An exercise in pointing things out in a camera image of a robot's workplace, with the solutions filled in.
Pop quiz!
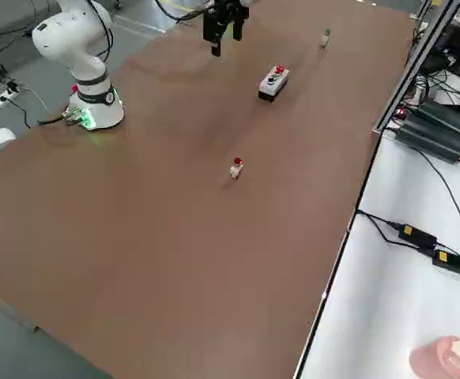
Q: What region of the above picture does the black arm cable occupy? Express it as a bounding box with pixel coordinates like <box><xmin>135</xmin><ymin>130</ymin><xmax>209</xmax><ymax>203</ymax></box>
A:
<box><xmin>153</xmin><ymin>0</ymin><xmax>215</xmax><ymax>23</ymax></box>

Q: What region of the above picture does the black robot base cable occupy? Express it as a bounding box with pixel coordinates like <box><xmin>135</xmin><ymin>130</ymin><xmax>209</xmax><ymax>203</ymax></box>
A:
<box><xmin>37</xmin><ymin>113</ymin><xmax>75</xmax><ymax>127</ymax></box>

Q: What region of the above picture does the red push button switch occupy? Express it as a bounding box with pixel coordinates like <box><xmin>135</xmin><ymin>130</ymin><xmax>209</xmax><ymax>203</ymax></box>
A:
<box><xmin>229</xmin><ymin>156</ymin><xmax>245</xmax><ymax>181</ymax></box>

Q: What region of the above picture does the white floor power strip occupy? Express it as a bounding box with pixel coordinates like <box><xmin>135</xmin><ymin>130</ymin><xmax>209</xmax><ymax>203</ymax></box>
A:
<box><xmin>0</xmin><ymin>87</ymin><xmax>21</xmax><ymax>108</ymax></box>

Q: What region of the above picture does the black adapter cable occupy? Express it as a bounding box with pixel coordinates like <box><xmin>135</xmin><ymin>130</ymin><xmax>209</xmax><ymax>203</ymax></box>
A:
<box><xmin>356</xmin><ymin>210</ymin><xmax>402</xmax><ymax>245</ymax></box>

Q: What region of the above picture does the black power supply cable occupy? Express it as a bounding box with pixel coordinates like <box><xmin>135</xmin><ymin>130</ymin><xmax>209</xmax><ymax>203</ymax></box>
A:
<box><xmin>409</xmin><ymin>144</ymin><xmax>460</xmax><ymax>254</ymax></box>

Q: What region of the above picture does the white four-button control box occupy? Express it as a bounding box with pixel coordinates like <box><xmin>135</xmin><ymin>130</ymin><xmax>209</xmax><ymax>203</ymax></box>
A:
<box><xmin>258</xmin><ymin>64</ymin><xmax>292</xmax><ymax>105</ymax></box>

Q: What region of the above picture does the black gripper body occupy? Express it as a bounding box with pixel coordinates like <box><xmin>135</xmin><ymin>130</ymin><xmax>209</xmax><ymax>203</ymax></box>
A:
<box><xmin>213</xmin><ymin>0</ymin><xmax>251</xmax><ymax>19</ymax></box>

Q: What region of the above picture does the black power adapter brick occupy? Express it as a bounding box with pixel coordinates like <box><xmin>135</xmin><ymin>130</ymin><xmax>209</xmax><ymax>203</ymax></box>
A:
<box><xmin>397</xmin><ymin>223</ymin><xmax>439</xmax><ymax>250</ymax></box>
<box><xmin>432</xmin><ymin>247</ymin><xmax>460</xmax><ymax>277</ymax></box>

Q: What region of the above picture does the black ribbed power supply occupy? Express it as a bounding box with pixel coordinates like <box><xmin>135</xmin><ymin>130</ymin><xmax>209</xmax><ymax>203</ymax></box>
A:
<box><xmin>393</xmin><ymin>97</ymin><xmax>460</xmax><ymax>166</ymax></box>

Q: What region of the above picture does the pink round object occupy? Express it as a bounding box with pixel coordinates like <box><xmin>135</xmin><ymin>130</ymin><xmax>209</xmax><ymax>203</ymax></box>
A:
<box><xmin>408</xmin><ymin>335</ymin><xmax>460</xmax><ymax>379</ymax></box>

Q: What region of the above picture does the black equipment stack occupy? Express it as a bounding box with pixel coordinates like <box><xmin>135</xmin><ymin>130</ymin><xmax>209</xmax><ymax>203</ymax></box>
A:
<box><xmin>421</xmin><ymin>0</ymin><xmax>460</xmax><ymax>87</ymax></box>

